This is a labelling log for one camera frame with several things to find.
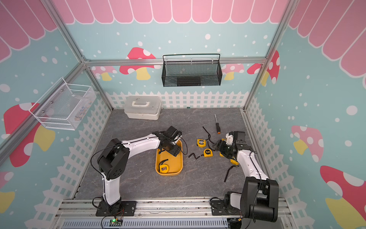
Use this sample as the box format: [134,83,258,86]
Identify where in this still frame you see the white plastic toolbox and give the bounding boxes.
[123,95,162,120]

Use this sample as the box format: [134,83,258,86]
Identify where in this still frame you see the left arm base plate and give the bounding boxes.
[95,199,137,217]

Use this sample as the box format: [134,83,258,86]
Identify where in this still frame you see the green led circuit board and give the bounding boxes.
[109,219,123,227]

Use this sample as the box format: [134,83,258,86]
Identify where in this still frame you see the black mesh wall basket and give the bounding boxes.
[162,53,223,87]

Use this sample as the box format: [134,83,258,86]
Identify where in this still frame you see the white wire wall basket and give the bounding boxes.
[29,78,96,131]

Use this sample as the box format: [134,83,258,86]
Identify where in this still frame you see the grey ribbed cable duct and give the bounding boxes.
[59,218,229,229]

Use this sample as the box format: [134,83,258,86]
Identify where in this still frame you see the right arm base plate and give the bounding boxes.
[210,199,241,216]

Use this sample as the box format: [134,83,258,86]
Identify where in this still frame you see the black orange screwdriver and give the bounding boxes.
[214,115,221,134]

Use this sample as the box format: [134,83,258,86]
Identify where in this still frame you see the yellow tape measure with strap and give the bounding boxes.
[188,148,213,160]

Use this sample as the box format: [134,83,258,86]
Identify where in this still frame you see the yellow tape measure in tray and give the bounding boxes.
[159,159,169,174]

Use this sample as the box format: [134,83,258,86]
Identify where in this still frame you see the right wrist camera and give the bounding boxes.
[226,133,234,146]

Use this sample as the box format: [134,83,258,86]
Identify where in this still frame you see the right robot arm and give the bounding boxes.
[216,131,279,222]

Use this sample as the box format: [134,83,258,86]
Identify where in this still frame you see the yellow storage tray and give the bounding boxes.
[155,140,184,176]

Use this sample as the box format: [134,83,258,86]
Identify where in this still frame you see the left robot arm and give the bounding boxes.
[97,126,182,207]

